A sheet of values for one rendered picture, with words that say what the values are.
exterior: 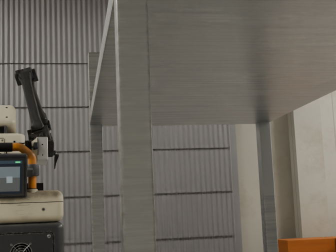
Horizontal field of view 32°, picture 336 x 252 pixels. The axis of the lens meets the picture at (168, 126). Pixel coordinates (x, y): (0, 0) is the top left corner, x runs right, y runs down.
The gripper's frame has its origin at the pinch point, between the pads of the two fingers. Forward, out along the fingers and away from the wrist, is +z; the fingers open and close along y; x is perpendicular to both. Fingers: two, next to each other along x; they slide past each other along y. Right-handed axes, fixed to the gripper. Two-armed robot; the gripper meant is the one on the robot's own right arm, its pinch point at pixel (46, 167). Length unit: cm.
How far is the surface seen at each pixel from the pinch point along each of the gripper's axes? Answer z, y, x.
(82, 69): -122, -57, -253
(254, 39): 8, -7, 269
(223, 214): 31, -195, -238
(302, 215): 36, -273, -217
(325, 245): 65, -274, -179
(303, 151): -29, -279, -215
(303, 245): 64, -253, -182
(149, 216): 30, 12, 284
